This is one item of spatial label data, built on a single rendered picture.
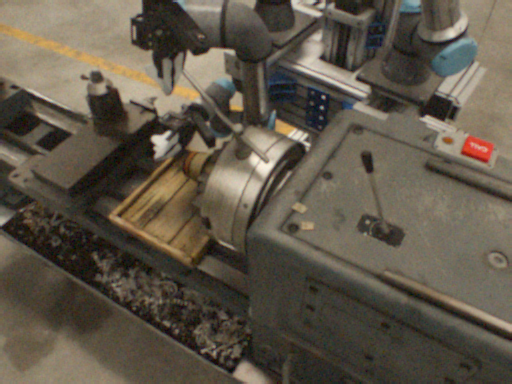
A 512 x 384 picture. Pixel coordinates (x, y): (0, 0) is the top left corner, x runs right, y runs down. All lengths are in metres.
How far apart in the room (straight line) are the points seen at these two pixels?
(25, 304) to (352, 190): 1.85
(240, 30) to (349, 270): 0.62
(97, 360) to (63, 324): 0.26
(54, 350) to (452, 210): 1.82
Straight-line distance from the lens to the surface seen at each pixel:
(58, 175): 1.42
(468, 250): 0.87
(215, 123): 1.41
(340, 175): 0.91
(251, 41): 1.11
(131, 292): 1.59
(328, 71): 1.53
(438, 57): 1.17
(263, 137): 1.02
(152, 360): 2.09
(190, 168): 1.14
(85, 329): 2.24
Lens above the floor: 1.92
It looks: 50 degrees down
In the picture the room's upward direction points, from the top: 2 degrees clockwise
